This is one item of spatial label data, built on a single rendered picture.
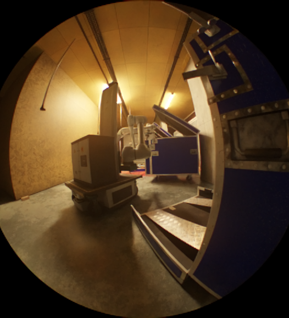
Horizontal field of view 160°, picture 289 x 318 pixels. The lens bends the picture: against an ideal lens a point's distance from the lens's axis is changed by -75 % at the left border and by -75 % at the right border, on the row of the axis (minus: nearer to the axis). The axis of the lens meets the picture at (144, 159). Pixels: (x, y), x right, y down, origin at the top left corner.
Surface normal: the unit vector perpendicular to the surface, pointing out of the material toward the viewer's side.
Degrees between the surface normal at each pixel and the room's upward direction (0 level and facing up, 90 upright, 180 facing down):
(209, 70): 90
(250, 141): 90
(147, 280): 0
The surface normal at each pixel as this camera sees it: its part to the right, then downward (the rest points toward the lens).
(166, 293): -0.06, -1.00
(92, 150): 0.85, -0.03
